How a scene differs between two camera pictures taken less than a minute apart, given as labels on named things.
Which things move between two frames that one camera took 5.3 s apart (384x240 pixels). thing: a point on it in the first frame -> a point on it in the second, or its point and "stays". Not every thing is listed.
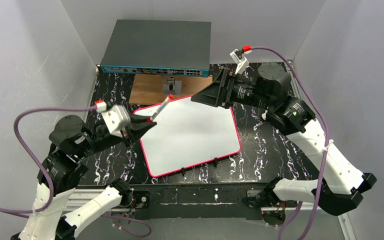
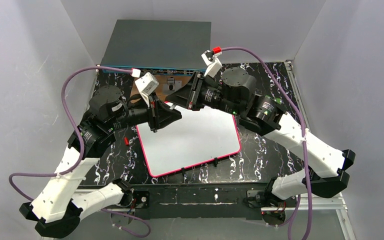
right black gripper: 227,89 -> 195,93
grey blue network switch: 175,48 stays
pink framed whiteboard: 188,133 stays
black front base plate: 195,200 stays
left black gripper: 127,133 -> 154,116
